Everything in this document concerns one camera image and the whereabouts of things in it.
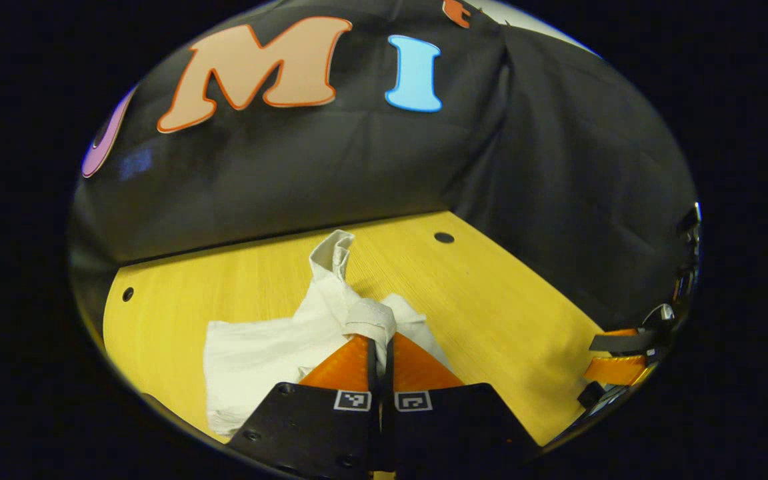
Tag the black backdrop cloth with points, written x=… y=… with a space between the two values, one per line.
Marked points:
x=357 y=160

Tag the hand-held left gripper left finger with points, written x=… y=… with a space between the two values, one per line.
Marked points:
x=304 y=426

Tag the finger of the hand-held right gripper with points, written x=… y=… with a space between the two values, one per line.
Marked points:
x=617 y=370
x=624 y=341

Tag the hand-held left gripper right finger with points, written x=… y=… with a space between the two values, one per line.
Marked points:
x=457 y=426

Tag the white jeans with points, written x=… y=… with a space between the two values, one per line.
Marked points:
x=257 y=360

